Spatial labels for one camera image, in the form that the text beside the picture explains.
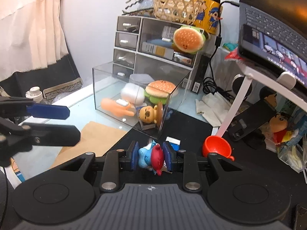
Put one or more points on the cartoon boy doll red shirt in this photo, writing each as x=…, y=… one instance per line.
x=279, y=128

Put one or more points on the red plastic cup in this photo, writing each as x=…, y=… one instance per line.
x=216, y=144

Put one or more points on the yellow cartoon mug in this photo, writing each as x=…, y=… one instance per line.
x=208, y=16

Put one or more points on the blue and red figurine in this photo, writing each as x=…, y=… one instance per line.
x=151, y=157

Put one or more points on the woven bamboo basket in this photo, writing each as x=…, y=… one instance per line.
x=181, y=11

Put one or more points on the brown bear figurine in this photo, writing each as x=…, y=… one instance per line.
x=149, y=114

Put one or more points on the black smartphone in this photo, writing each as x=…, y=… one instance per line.
x=273, y=52

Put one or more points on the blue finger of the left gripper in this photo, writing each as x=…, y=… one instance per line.
x=39, y=110
x=53, y=135

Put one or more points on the white laptop stand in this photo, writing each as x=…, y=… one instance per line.
x=285, y=84

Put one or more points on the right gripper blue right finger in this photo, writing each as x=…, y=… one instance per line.
x=170, y=156

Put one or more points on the burger toy in drawer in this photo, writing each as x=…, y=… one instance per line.
x=159, y=91

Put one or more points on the black laptop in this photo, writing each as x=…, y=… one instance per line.
x=282, y=20

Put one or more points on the white crumpled paper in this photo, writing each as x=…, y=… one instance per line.
x=213, y=108

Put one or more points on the hanging burger plush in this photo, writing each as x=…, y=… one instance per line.
x=188, y=39

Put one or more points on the white drawer organizer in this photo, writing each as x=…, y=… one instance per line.
x=145, y=45

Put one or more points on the clear drawer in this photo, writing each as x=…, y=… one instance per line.
x=108, y=85

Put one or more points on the clear water bottle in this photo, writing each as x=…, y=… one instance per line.
x=36, y=95

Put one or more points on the black phone stand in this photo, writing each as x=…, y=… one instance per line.
x=250, y=119

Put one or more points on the black desk mat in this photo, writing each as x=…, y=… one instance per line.
x=256, y=189

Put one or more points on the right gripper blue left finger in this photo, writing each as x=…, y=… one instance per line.
x=132, y=155

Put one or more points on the blue white card box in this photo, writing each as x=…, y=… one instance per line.
x=175, y=143

